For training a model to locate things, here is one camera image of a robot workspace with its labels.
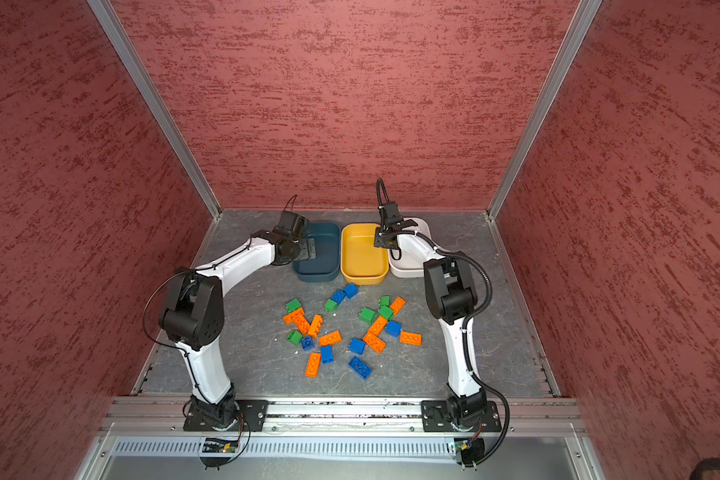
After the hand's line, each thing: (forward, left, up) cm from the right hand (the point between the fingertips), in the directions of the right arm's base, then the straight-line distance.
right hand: (382, 243), depth 104 cm
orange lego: (-26, +31, -4) cm, 41 cm away
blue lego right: (-30, -2, -5) cm, 30 cm away
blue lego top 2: (-19, +15, -4) cm, 24 cm away
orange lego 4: (-34, +4, -5) cm, 35 cm away
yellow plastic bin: (-4, +8, -6) cm, 11 cm away
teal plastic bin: (-7, +20, -4) cm, 22 cm away
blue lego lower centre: (-37, +18, -5) cm, 41 cm away
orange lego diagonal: (-27, +26, -5) cm, 38 cm away
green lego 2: (-32, +28, -3) cm, 43 cm away
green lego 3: (-26, +6, -4) cm, 27 cm away
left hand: (-7, +28, +3) cm, 29 cm away
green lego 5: (-22, +18, -3) cm, 29 cm away
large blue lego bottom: (-40, +9, -6) cm, 42 cm away
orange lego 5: (-33, -7, -5) cm, 34 cm away
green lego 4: (-25, 0, -4) cm, 25 cm away
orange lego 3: (-32, +18, -5) cm, 37 cm away
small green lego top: (-20, 0, -5) cm, 21 cm away
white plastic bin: (-24, -5, +26) cm, 36 cm away
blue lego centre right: (-35, +10, -4) cm, 37 cm away
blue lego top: (-17, +11, -3) cm, 21 cm away
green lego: (-22, +30, -3) cm, 37 cm away
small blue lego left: (-34, +24, -4) cm, 42 cm away
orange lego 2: (-28, +22, -4) cm, 36 cm away
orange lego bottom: (-40, +22, -5) cm, 46 cm away
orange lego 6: (-22, -4, -5) cm, 23 cm away
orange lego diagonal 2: (-29, +3, -5) cm, 29 cm away
